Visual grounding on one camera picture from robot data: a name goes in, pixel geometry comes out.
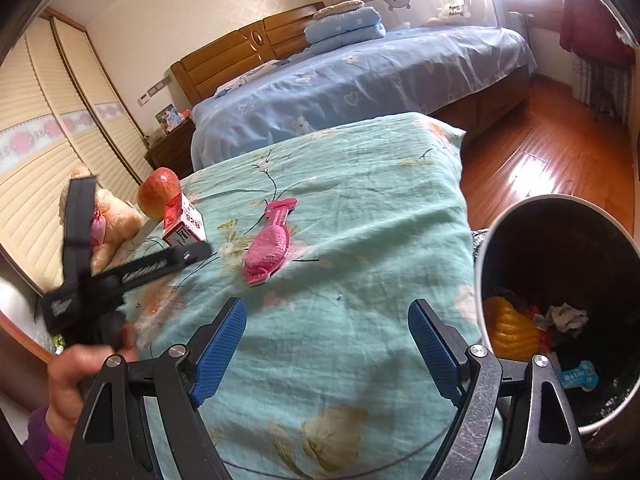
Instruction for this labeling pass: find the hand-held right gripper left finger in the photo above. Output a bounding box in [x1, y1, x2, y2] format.
[65, 297, 248, 480]

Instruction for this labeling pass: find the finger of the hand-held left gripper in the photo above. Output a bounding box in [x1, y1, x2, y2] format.
[165, 240, 213, 272]

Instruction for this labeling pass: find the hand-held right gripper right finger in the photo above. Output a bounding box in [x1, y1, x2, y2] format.
[407, 299, 588, 480]

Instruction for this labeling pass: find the red and white box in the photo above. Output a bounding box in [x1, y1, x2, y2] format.
[162, 192, 207, 248]

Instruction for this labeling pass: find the yellow toy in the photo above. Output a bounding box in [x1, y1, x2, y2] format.
[484, 296, 542, 362]

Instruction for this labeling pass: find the white paper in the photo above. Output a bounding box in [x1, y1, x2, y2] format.
[544, 302, 590, 336]

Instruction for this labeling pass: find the white round bin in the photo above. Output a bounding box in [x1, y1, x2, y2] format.
[472, 195, 640, 433]

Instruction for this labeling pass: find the person's left hand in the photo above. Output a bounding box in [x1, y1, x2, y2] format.
[46, 322, 141, 431]

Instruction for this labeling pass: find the pink plastic brush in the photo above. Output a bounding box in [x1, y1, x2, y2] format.
[242, 199, 300, 287]

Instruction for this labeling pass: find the red apple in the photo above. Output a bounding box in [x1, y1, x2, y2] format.
[137, 167, 181, 220]

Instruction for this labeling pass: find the beige teddy bear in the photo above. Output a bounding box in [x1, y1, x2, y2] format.
[59, 167, 143, 271]

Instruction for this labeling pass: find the wooden nightstand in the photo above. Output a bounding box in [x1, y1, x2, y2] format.
[145, 119, 196, 181]

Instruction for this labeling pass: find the colourful crumpled wrapper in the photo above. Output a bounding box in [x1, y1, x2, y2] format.
[530, 315, 556, 356]

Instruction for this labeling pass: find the blue and white wrapper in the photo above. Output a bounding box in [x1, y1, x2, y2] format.
[552, 360, 600, 391]

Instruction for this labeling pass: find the teal floral blanket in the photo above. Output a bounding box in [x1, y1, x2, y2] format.
[100, 112, 506, 480]

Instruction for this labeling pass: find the cream sliding wardrobe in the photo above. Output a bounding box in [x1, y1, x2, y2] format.
[0, 10, 148, 296]

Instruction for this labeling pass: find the black bin liner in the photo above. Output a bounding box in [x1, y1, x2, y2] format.
[477, 200, 640, 418]

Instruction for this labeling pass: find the printed blue pillow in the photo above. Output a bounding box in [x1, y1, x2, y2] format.
[215, 57, 291, 98]

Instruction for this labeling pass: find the wooden headboard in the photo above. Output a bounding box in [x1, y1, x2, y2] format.
[170, 2, 326, 106]

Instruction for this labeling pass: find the folded blue quilt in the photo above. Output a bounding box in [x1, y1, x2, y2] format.
[304, 6, 387, 46]

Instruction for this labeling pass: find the bed with blue sheet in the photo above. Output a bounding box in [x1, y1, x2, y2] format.
[190, 25, 538, 171]

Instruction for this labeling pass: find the beige patterned pillow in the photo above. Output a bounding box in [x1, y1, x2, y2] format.
[312, 0, 366, 18]

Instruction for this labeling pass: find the patterned curtain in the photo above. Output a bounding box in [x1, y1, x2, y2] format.
[570, 52, 631, 121]

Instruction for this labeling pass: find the white plush toy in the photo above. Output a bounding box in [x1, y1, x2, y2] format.
[425, 2, 473, 26]

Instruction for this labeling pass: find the dark red hanging garment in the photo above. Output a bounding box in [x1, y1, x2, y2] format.
[559, 0, 633, 58]

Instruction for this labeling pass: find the photo frame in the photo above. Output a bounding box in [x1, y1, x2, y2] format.
[155, 104, 181, 133]

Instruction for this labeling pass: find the wall switch panel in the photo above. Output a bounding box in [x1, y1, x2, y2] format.
[137, 79, 166, 106]

